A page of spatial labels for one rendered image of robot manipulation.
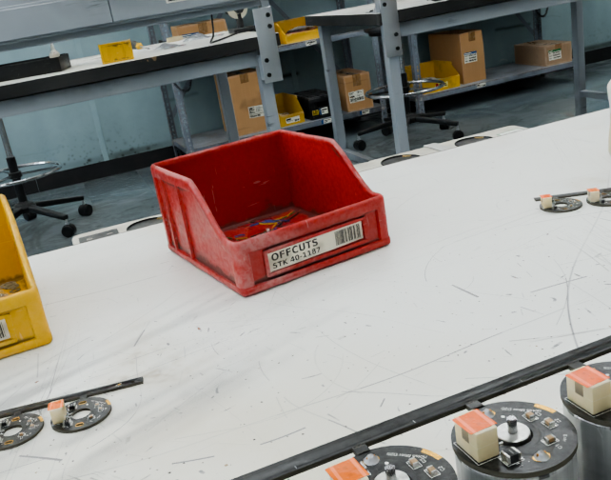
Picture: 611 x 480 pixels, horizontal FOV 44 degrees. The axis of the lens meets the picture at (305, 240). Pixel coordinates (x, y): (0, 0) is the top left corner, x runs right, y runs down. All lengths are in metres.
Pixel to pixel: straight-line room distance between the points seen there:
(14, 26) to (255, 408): 2.12
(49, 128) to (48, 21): 2.20
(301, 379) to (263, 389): 0.02
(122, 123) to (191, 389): 4.25
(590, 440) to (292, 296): 0.25
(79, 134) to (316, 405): 4.28
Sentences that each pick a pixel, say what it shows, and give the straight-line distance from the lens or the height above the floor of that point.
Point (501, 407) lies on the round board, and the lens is 0.17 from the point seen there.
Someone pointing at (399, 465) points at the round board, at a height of 0.81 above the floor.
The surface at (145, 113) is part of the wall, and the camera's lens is 4.57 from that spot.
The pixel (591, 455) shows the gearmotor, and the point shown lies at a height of 0.80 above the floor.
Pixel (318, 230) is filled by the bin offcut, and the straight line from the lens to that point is 0.42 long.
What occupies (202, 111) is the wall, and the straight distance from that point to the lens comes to 4.64.
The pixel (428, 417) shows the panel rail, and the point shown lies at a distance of 0.17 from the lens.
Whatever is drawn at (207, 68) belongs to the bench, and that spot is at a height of 0.68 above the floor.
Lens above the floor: 0.91
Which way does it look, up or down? 19 degrees down
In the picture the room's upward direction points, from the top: 10 degrees counter-clockwise
